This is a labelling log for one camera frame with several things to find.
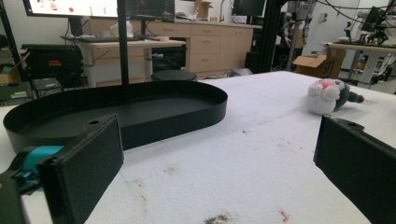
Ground white standing desk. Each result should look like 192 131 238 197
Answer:
78 38 187 89

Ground black equipment case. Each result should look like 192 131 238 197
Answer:
21 43 85 89

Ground black keyboard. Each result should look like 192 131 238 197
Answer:
60 35 142 44

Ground wooden work table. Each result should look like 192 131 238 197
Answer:
319 41 396 86

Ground black round stool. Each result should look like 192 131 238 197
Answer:
150 69 198 83

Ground white and grey plush toy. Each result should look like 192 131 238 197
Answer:
306 77 365 116

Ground black oval tray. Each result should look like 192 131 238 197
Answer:
3 79 229 154

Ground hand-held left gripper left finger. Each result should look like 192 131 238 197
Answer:
13 113 125 224

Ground black wall monitor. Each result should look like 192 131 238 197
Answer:
231 0 267 18

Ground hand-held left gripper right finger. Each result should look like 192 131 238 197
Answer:
312 115 396 224

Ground black metal frame column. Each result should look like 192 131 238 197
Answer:
254 0 289 75

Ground light wooden drawer cabinet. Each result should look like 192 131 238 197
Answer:
82 18 263 79

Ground black metal post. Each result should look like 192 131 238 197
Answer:
116 0 131 87

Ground small cardboard box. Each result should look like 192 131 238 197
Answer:
193 0 213 20

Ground lit computer monitor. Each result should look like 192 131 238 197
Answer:
21 0 120 19

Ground dark computer monitor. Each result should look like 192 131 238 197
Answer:
125 0 176 23

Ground open cardboard box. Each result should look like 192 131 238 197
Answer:
292 48 347 79

